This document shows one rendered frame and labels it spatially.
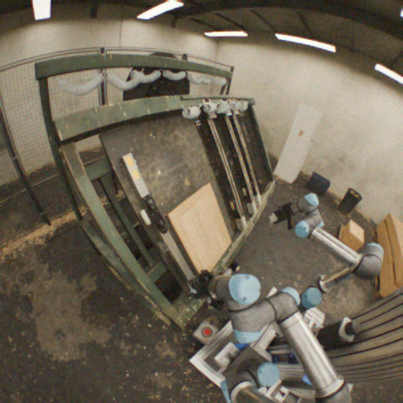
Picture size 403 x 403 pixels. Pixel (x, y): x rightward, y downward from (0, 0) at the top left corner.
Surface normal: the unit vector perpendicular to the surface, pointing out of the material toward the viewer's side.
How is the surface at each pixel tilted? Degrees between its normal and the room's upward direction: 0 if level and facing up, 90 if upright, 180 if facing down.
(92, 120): 55
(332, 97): 90
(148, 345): 0
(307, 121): 90
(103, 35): 90
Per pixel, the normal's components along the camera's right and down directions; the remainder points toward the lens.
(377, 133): -0.70, 0.40
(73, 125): 0.75, -0.04
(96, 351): 0.14, -0.74
